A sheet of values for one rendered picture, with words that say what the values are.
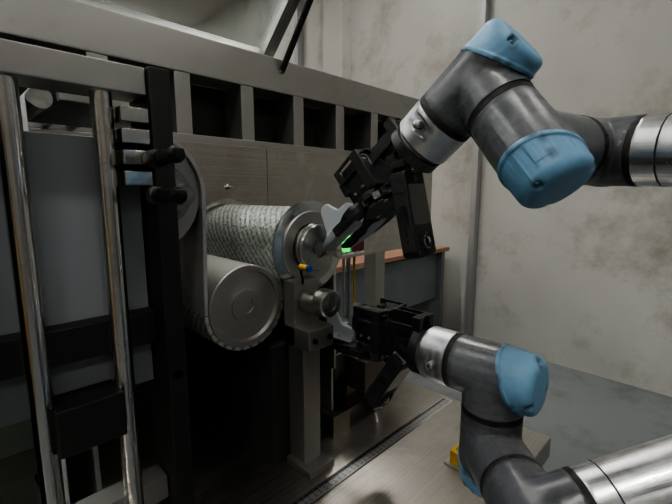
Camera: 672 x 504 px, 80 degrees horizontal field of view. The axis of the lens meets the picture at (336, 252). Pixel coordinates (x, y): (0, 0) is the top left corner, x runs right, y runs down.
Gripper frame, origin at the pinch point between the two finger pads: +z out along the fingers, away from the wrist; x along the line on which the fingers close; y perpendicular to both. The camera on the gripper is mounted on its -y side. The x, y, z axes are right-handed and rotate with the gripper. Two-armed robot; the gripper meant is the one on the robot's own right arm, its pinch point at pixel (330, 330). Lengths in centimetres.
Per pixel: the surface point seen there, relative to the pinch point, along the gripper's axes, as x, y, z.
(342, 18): -275, 204, 263
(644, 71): -282, 101, 1
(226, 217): 10.6, 20.1, 16.4
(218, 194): 3.4, 24.2, 31.9
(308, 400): 10.1, -7.4, -5.4
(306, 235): 8.4, 18.2, -3.3
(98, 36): 25, 51, 32
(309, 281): 8.8, 11.2, -4.3
